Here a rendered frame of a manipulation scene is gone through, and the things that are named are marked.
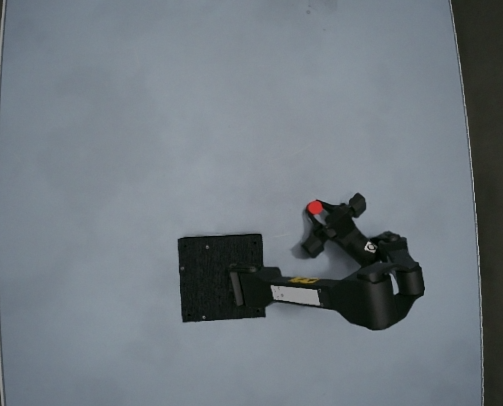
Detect red short cylinder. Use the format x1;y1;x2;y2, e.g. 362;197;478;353
307;201;322;215

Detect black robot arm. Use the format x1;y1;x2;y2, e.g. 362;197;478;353
228;207;425;331

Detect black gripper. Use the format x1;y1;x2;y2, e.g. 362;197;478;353
302;193;367;259

